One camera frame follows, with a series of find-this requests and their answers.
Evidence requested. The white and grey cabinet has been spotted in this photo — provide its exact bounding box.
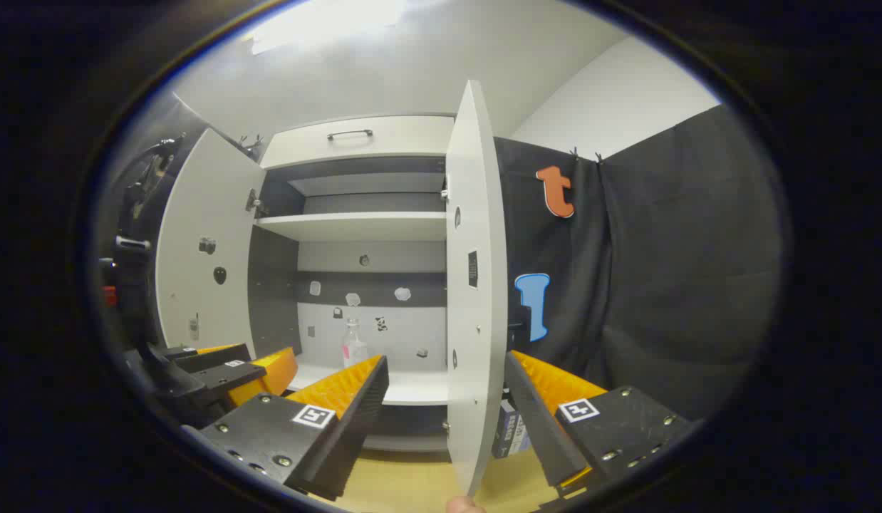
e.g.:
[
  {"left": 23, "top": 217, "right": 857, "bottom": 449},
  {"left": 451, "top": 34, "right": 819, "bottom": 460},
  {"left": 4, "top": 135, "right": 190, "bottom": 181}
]
[{"left": 249, "top": 114, "right": 456, "bottom": 453}]

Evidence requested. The clear plastic bottle pink label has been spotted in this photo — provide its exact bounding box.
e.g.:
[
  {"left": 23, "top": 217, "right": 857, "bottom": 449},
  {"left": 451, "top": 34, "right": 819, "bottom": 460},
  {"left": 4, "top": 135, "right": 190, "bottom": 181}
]
[{"left": 341, "top": 318, "right": 369, "bottom": 369}]

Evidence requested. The white cabinet door cat sticker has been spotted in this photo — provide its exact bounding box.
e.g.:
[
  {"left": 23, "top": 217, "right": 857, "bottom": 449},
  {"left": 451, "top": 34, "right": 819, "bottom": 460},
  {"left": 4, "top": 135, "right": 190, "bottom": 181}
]
[{"left": 445, "top": 78, "right": 509, "bottom": 497}]

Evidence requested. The white cabinet door camera sticker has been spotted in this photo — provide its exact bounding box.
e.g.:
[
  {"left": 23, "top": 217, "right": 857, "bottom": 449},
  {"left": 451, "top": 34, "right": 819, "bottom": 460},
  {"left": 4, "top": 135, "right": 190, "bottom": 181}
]
[{"left": 156, "top": 128, "right": 267, "bottom": 357}]

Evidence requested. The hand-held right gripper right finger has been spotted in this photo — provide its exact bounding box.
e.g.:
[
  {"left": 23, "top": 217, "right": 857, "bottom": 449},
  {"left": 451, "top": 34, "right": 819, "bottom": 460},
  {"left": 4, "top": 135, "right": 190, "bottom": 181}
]
[{"left": 504, "top": 351, "right": 692, "bottom": 498}]

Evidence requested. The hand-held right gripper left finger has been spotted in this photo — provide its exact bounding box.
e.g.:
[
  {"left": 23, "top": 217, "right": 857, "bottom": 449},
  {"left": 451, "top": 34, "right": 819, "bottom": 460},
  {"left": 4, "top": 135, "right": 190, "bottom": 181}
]
[{"left": 199, "top": 355, "right": 390, "bottom": 502}]

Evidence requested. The white cabinet shelf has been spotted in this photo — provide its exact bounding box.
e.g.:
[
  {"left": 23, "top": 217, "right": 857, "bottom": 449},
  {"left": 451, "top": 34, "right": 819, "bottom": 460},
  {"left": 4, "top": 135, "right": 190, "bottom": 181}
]
[
  {"left": 290, "top": 363, "right": 450, "bottom": 407},
  {"left": 254, "top": 212, "right": 447, "bottom": 243}
]

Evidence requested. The grey book-shaped box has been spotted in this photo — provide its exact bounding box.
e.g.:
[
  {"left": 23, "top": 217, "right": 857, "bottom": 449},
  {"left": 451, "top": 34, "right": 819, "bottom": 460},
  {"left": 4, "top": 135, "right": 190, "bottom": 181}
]
[{"left": 492, "top": 399, "right": 531, "bottom": 459}]

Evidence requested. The black equipment stand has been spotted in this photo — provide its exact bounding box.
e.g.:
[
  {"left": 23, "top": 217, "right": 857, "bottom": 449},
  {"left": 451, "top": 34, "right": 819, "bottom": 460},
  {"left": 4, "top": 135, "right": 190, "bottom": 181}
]
[{"left": 99, "top": 134, "right": 185, "bottom": 343}]

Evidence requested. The white cabinet drawer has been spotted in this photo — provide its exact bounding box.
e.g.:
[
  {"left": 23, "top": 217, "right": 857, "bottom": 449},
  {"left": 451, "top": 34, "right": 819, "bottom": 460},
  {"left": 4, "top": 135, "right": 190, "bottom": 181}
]
[{"left": 259, "top": 114, "right": 456, "bottom": 170}]

